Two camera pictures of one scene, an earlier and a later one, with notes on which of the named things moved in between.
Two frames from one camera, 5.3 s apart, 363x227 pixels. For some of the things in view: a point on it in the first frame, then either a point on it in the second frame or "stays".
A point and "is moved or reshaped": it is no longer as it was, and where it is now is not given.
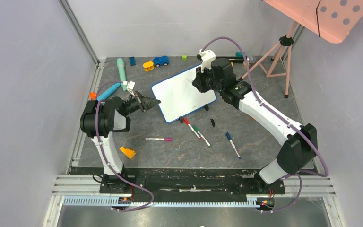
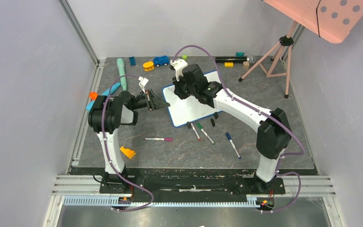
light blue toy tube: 106,93 stays
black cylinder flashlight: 250,59 stays
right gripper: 200,83 to 181,88
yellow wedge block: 129,152 stays
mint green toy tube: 120,63 stays
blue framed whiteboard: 177,97 is moved or reshaped
